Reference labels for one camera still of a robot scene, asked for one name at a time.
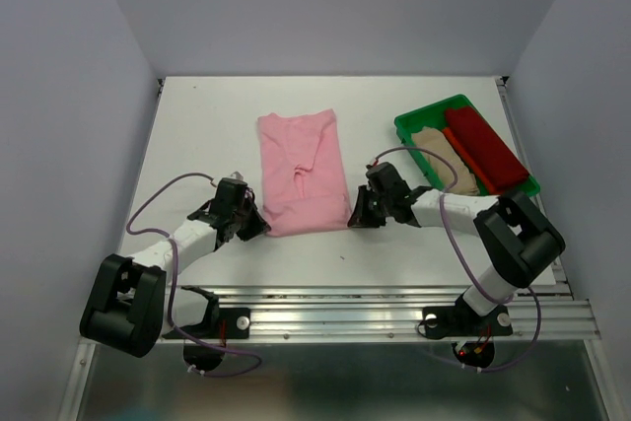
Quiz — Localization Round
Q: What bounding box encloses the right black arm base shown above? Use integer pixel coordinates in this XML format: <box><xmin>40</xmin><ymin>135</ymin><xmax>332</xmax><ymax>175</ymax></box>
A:
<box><xmin>415</xmin><ymin>297</ymin><xmax>513</xmax><ymax>373</ymax></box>

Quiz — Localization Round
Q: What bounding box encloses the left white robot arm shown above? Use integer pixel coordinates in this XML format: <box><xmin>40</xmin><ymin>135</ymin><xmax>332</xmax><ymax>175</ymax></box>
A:
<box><xmin>80</xmin><ymin>177</ymin><xmax>269</xmax><ymax>358</ymax></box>

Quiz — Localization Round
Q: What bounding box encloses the rolled beige t-shirt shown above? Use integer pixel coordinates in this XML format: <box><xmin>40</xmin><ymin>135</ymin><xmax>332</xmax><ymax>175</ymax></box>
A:
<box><xmin>411</xmin><ymin>127</ymin><xmax>480</xmax><ymax>196</ymax></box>

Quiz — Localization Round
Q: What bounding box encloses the aluminium rail frame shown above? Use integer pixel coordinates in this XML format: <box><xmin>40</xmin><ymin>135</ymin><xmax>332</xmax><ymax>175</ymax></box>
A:
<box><xmin>57</xmin><ymin>76</ymin><xmax>612</xmax><ymax>421</ymax></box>

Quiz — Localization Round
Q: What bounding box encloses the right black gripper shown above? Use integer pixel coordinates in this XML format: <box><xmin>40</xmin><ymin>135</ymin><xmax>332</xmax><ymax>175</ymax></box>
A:
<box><xmin>345</xmin><ymin>184</ymin><xmax>391</xmax><ymax>228</ymax></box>

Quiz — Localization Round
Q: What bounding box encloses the green plastic tray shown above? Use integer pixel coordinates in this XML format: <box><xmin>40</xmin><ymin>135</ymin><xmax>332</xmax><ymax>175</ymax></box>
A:
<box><xmin>393</xmin><ymin>95</ymin><xmax>540</xmax><ymax>196</ymax></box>

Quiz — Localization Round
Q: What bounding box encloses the rolled red t-shirt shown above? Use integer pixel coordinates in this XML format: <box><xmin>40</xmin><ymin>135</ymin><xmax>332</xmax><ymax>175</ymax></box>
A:
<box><xmin>445</xmin><ymin>106</ymin><xmax>529</xmax><ymax>194</ymax></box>

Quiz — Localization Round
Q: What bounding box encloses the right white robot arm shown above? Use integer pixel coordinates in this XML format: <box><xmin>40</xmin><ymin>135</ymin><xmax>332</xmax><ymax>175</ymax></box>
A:
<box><xmin>348</xmin><ymin>162</ymin><xmax>566</xmax><ymax>332</ymax></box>

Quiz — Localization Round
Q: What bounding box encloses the pink t-shirt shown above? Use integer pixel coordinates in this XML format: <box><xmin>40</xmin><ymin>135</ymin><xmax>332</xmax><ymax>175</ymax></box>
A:
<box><xmin>257</xmin><ymin>109</ymin><xmax>351</xmax><ymax>238</ymax></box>

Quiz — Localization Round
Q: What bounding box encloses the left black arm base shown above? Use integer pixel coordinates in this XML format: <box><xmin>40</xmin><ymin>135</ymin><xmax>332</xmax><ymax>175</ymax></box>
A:
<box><xmin>162</xmin><ymin>286</ymin><xmax>251</xmax><ymax>378</ymax></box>

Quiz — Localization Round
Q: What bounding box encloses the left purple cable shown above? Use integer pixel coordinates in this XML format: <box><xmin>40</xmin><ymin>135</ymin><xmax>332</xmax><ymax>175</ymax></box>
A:
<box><xmin>125</xmin><ymin>172</ymin><xmax>263</xmax><ymax>378</ymax></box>

